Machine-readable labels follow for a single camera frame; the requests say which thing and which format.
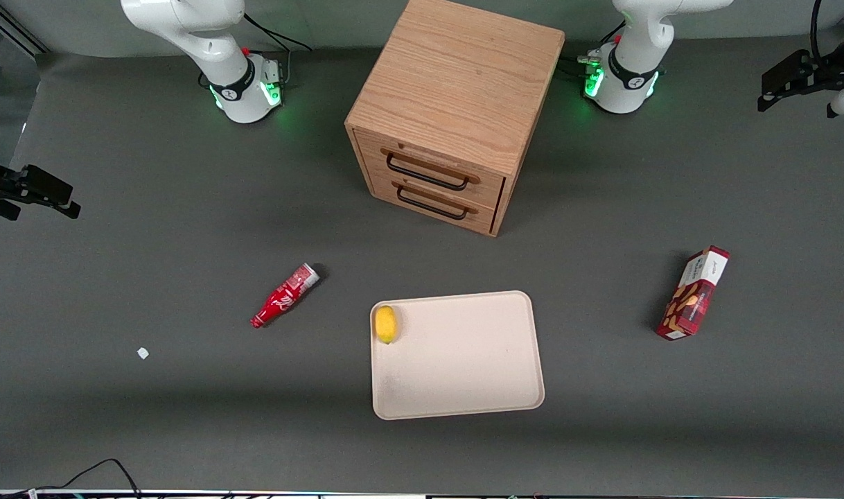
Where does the cream plastic tray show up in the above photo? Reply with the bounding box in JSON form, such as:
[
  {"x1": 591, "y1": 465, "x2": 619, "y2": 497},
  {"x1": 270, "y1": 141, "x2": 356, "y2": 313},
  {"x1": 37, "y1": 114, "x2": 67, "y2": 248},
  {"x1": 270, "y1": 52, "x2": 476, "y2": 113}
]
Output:
[{"x1": 369, "y1": 290, "x2": 546, "y2": 421}]

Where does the yellow lemon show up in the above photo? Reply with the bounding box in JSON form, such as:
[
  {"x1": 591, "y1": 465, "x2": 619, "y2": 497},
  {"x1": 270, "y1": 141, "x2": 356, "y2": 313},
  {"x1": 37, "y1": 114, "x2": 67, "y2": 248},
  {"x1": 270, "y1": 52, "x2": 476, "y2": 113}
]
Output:
[{"x1": 374, "y1": 305, "x2": 398, "y2": 344}]

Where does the black cable on table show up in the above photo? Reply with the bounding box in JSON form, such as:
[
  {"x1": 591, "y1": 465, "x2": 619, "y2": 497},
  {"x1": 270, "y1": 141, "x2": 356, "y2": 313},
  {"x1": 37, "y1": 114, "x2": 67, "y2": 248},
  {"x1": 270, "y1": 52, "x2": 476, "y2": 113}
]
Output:
[{"x1": 0, "y1": 458, "x2": 143, "y2": 497}]

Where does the black hanging cable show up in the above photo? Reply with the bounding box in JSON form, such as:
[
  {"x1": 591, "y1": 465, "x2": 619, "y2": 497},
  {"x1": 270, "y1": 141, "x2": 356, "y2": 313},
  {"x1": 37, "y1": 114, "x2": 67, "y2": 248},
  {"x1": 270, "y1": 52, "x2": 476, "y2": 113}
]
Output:
[{"x1": 810, "y1": 0, "x2": 826, "y2": 62}]

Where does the wooden two-drawer cabinet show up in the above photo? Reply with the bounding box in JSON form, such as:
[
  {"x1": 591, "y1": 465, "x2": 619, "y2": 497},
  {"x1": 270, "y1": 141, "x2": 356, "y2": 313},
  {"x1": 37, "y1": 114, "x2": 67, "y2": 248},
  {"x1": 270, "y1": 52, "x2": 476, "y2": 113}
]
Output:
[{"x1": 344, "y1": 0, "x2": 566, "y2": 238}]

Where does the red tartan cookie box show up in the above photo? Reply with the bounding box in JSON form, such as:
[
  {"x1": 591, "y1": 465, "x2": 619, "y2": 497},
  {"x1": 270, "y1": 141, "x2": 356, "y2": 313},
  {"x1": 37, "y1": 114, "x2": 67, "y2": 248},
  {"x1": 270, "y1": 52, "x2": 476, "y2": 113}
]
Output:
[{"x1": 656, "y1": 245, "x2": 731, "y2": 341}]

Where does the black arm base cable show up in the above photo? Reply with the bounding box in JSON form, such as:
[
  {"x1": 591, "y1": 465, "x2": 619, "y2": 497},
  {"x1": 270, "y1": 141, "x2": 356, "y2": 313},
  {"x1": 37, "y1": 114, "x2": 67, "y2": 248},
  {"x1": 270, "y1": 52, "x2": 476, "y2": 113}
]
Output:
[{"x1": 242, "y1": 12, "x2": 313, "y2": 87}]

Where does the red cola bottle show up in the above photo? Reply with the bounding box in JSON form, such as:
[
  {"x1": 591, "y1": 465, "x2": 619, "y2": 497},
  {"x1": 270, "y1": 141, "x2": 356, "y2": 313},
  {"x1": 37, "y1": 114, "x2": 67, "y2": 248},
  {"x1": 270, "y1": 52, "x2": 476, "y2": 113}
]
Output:
[{"x1": 250, "y1": 263, "x2": 321, "y2": 329}]

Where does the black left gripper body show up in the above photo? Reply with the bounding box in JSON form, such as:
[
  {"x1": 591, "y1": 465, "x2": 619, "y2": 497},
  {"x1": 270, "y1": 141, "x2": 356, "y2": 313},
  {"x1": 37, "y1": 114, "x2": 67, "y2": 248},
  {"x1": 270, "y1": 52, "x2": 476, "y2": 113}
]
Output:
[{"x1": 800, "y1": 47, "x2": 844, "y2": 91}]

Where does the black drawer handle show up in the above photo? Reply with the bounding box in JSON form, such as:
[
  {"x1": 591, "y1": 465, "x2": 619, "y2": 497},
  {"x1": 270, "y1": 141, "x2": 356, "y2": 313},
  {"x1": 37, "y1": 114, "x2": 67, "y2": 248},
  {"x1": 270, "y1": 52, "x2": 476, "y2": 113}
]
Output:
[
  {"x1": 385, "y1": 152, "x2": 468, "y2": 191},
  {"x1": 396, "y1": 185, "x2": 470, "y2": 221}
]

